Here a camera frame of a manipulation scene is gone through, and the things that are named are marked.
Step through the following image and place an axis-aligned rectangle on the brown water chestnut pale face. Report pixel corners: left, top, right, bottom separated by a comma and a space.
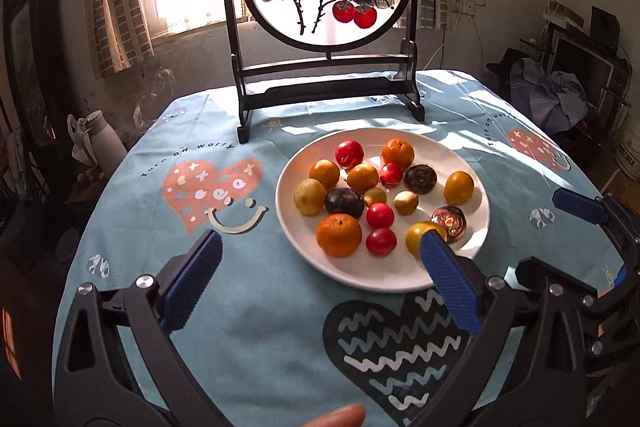
431, 205, 467, 239

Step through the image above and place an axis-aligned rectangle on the pale yellow citrus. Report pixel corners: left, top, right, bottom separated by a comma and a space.
293, 178, 327, 216

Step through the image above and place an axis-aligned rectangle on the dark water chestnut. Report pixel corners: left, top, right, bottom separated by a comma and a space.
404, 164, 437, 195
324, 188, 365, 219

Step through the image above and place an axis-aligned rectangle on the white jug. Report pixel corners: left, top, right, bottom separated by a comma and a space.
82, 109, 129, 174

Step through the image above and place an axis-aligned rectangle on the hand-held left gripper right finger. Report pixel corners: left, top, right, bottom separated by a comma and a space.
410, 232, 601, 427

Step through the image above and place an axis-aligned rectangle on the dark wooden cabinet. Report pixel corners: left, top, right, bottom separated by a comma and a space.
0, 0, 67, 148

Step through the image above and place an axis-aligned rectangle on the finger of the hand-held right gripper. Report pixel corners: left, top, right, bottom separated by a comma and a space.
515, 256, 640, 358
552, 187, 640, 258

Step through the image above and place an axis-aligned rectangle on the white plastic bag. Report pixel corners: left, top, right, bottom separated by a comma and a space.
67, 114, 101, 168

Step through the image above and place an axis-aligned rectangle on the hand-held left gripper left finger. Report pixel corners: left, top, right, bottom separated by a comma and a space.
52, 229, 236, 427

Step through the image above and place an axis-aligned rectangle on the white oval plate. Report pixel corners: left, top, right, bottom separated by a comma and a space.
275, 128, 491, 293

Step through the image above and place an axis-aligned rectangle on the tangerine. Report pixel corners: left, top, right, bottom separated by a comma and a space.
382, 138, 416, 170
315, 213, 363, 258

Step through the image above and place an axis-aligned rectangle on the black framed panel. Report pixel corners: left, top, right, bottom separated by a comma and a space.
545, 32, 632, 128

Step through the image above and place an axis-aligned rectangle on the white bucket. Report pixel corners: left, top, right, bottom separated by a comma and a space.
615, 122, 640, 180

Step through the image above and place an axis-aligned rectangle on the red plum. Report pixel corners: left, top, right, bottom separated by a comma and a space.
334, 141, 365, 169
366, 202, 395, 229
365, 227, 398, 257
379, 162, 404, 186

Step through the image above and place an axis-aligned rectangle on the small smooth orange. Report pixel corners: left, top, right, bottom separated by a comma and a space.
346, 163, 380, 195
309, 159, 341, 191
444, 171, 475, 204

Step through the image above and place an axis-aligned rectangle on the pile of grey clothes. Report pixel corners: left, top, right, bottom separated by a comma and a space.
510, 57, 592, 134

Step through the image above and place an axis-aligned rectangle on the light blue printed tablecloth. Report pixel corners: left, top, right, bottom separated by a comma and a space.
52, 69, 626, 427

